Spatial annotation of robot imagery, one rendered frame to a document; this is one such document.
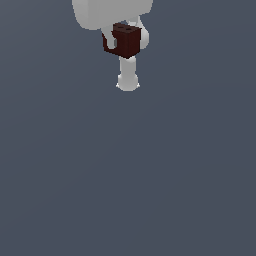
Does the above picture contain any dark red cube block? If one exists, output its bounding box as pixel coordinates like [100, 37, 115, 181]
[101, 22, 143, 60]

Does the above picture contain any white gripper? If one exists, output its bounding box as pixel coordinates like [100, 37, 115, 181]
[71, 0, 155, 52]

